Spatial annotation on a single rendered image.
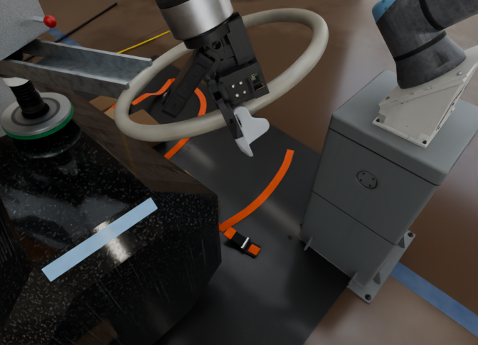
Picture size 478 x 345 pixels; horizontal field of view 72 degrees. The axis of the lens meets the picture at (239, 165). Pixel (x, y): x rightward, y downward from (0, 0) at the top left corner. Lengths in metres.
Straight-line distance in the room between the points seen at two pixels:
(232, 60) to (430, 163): 0.78
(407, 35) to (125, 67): 0.79
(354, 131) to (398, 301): 0.94
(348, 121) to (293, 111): 1.40
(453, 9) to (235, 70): 0.71
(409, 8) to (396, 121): 0.33
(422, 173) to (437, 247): 0.96
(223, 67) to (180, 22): 0.09
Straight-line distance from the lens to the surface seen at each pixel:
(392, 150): 1.15
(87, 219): 0.98
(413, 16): 1.10
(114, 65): 1.00
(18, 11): 1.10
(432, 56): 1.13
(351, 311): 1.74
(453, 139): 1.26
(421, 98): 1.10
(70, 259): 0.96
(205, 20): 0.45
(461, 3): 1.07
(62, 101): 1.30
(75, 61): 1.08
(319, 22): 0.72
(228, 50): 0.50
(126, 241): 0.97
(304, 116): 2.52
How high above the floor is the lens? 1.57
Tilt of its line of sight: 48 degrees down
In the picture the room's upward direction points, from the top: straight up
